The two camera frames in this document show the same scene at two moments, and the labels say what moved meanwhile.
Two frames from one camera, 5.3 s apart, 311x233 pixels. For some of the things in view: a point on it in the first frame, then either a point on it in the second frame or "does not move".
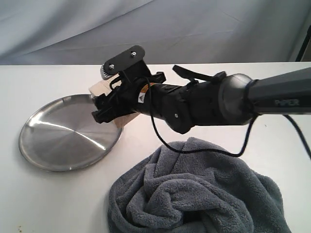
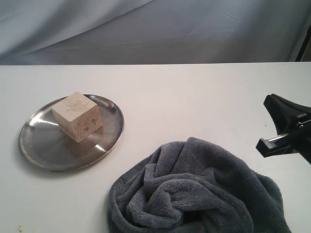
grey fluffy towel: [195, 185] does not move
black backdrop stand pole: [304, 44] does not move
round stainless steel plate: [62, 134] does not move
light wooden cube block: [102, 87] -> [77, 116]
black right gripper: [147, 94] -> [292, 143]
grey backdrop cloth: [87, 32] does not move
